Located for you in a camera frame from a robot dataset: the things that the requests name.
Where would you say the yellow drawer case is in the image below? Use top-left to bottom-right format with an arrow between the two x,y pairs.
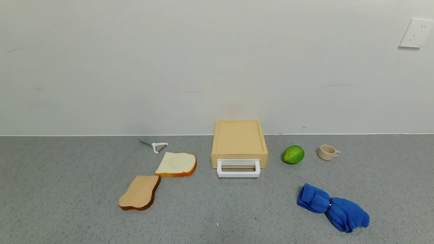
211,120 -> 269,169

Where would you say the white bread slice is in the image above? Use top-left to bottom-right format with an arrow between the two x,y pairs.
155,151 -> 197,178

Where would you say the white peeler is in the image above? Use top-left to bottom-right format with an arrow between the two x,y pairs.
140,140 -> 169,154

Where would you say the green lime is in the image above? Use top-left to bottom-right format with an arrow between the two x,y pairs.
282,145 -> 305,165

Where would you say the brown toast slice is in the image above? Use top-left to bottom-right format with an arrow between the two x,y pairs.
118,175 -> 161,211

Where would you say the beige cup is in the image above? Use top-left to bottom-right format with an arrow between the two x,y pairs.
317,144 -> 341,161

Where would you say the blue cloth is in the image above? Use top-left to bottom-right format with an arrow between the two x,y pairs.
297,183 -> 370,233

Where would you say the white wall socket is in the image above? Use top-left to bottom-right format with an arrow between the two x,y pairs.
398,18 -> 434,49

